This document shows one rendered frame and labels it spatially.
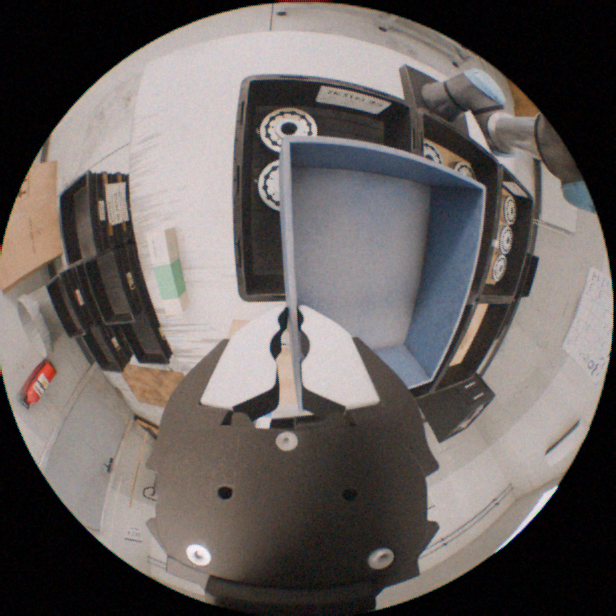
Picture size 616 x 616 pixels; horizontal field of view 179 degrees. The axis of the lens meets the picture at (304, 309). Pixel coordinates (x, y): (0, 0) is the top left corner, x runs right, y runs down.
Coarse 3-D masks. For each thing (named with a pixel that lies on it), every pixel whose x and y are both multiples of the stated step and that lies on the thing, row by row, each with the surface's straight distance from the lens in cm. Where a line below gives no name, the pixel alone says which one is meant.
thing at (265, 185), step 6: (276, 162) 38; (270, 168) 38; (276, 168) 38; (264, 174) 38; (270, 174) 38; (276, 174) 38; (264, 180) 38; (270, 180) 37; (258, 186) 37; (264, 186) 38; (270, 186) 37; (264, 192) 37; (270, 192) 37; (264, 198) 37; (270, 198) 37; (276, 198) 37; (270, 204) 37; (276, 204) 37
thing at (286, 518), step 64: (192, 448) 6; (256, 448) 6; (320, 448) 6; (384, 448) 6; (192, 512) 6; (256, 512) 5; (320, 512) 5; (384, 512) 6; (192, 576) 7; (256, 576) 6; (320, 576) 6; (384, 576) 6
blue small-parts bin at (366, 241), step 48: (288, 144) 10; (336, 144) 11; (288, 192) 10; (336, 192) 17; (384, 192) 19; (432, 192) 22; (480, 192) 18; (288, 240) 10; (336, 240) 17; (384, 240) 19; (432, 240) 22; (480, 240) 18; (288, 288) 11; (336, 288) 19; (384, 288) 21; (432, 288) 22; (384, 336) 24; (432, 336) 22
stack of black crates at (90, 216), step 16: (80, 176) 114; (96, 176) 112; (112, 176) 121; (128, 176) 130; (64, 192) 128; (80, 192) 130; (96, 192) 110; (128, 192) 128; (64, 208) 131; (80, 208) 129; (96, 208) 108; (128, 208) 124; (64, 224) 129; (80, 224) 129; (96, 224) 107; (128, 224) 122; (64, 240) 127; (80, 240) 130; (96, 240) 103; (112, 240) 111; (128, 240) 124; (80, 256) 131
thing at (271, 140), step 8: (272, 112) 42; (280, 112) 42; (288, 112) 42; (296, 112) 42; (304, 112) 42; (264, 120) 41; (272, 120) 41; (304, 120) 41; (312, 120) 42; (264, 128) 40; (272, 128) 40; (304, 128) 41; (312, 128) 41; (264, 136) 40; (272, 136) 40; (272, 144) 39; (280, 144) 39
